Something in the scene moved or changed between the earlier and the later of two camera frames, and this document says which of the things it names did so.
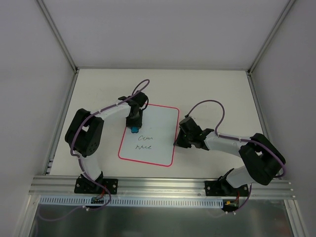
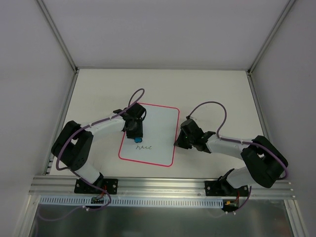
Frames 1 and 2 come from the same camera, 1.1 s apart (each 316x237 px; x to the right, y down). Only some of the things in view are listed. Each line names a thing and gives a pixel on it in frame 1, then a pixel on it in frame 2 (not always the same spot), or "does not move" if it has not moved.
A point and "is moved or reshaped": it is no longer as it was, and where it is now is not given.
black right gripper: [181, 139] does not move
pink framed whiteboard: [154, 143] does not move
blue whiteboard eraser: [134, 129] is moved or reshaped
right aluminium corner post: [287, 8] does not move
